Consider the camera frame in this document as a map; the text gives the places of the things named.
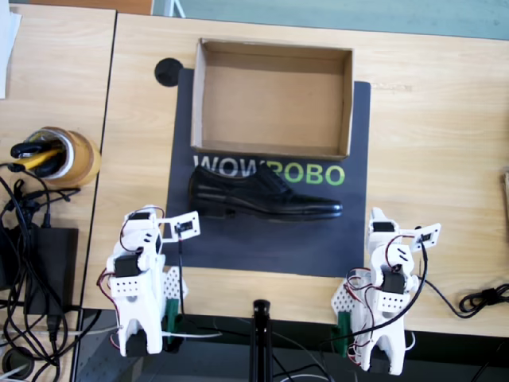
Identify brown packing tape roll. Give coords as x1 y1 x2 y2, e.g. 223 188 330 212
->
29 126 103 189

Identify black mat with WOWROBO print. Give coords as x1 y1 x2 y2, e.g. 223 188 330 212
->
161 68 373 279

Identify open cardboard box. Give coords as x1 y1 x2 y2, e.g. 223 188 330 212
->
189 37 355 161

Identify black power adapter with cables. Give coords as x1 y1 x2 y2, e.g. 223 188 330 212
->
0 161 83 367

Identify black camera stand pole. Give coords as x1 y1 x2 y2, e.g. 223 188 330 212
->
250 299 275 382

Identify white paper stack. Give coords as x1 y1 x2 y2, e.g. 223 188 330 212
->
0 3 23 100

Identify yellow handled pliers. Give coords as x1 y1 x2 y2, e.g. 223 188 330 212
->
10 147 67 176

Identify coiled black cable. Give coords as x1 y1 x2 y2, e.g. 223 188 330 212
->
427 278 509 319

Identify black adapter plug cable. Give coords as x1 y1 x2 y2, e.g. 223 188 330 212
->
41 186 55 230

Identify black camera cable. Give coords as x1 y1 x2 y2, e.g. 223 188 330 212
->
177 234 190 319
329 242 433 347

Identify white tape roll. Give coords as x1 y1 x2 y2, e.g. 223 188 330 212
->
39 133 79 180

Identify small black power adapter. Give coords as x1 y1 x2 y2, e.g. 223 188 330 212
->
0 226 17 291

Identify white perforated base plate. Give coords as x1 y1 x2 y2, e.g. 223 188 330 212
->
161 265 190 310
330 278 373 319

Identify large black power adapter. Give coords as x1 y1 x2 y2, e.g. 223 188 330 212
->
24 227 80 315

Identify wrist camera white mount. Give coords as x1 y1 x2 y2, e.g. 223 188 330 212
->
401 222 442 254
157 210 201 244

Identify black leather dress shoe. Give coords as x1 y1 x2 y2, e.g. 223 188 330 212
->
187 163 344 221

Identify black round desk grommet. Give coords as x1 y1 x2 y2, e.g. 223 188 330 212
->
153 57 185 88

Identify green table clamp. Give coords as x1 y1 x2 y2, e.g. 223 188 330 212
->
163 298 185 353
332 312 355 355

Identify black handled scissors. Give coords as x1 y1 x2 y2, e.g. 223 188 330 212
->
10 138 45 158

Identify black round floor socket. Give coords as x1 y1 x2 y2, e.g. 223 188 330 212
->
0 345 37 379

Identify thin white cable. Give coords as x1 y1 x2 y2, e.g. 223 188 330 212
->
161 331 223 340

